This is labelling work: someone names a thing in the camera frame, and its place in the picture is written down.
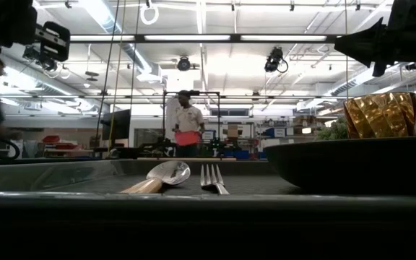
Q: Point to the blue and white box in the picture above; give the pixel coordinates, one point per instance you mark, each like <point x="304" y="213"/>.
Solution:
<point x="276" y="132"/>

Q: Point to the silver metal fork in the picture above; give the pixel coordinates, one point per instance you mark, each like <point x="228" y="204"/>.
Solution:
<point x="211" y="180"/>

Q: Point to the grey serving tray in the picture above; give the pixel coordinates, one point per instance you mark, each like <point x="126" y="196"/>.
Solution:
<point x="85" y="177"/>

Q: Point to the black overhead frame bar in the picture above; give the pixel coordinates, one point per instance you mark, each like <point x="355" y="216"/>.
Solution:
<point x="139" y="38"/>

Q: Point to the red flat bin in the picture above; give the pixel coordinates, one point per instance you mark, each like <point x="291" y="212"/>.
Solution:
<point x="188" y="138"/>

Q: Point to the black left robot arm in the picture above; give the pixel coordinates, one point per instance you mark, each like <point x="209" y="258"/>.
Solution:
<point x="2" y="21"/>

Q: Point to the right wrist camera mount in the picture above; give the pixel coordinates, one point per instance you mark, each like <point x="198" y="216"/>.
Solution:
<point x="410" y="14"/>

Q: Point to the black computer monitor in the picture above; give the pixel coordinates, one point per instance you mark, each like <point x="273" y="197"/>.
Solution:
<point x="116" y="124"/>

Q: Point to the round black ceiling fixture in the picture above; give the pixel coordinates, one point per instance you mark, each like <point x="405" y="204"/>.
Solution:
<point x="183" y="64"/>

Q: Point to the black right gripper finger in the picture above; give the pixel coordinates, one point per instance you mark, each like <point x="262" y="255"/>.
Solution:
<point x="367" y="45"/>

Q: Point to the person in white shirt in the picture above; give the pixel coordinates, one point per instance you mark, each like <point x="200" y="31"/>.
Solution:
<point x="189" y="119"/>

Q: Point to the red storage bin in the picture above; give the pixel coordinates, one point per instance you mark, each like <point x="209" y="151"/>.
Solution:
<point x="51" y="139"/>

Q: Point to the green plant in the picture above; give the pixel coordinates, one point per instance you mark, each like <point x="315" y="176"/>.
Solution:
<point x="332" y="130"/>

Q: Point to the silver ventilation duct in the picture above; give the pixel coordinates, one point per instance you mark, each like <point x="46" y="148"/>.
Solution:
<point x="359" y="81"/>

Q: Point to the gold faceted cup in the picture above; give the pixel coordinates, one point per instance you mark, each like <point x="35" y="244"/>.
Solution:
<point x="377" y="115"/>

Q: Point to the cardboard box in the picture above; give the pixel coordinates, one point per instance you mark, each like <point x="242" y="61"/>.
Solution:
<point x="232" y="130"/>

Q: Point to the white barrel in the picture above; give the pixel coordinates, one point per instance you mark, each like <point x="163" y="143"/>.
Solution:
<point x="18" y="148"/>

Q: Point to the dark round plate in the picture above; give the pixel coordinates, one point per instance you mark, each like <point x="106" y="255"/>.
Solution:
<point x="356" y="166"/>

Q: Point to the blue storage bin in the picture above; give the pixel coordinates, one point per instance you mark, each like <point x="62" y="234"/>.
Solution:
<point x="237" y="154"/>

